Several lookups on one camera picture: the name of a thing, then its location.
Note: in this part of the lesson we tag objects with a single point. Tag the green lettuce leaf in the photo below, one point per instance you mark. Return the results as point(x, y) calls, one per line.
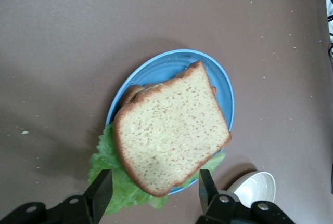
point(125, 190)

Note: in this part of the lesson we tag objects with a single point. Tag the beige round plate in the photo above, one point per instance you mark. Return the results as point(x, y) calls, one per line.
point(257, 187)

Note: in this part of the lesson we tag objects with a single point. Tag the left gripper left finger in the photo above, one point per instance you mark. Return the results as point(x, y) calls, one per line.
point(99, 198)

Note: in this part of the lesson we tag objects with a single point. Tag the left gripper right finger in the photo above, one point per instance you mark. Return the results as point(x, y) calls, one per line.
point(210, 200)

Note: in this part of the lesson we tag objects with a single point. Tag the blue round plate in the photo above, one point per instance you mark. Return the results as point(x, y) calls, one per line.
point(161, 70)

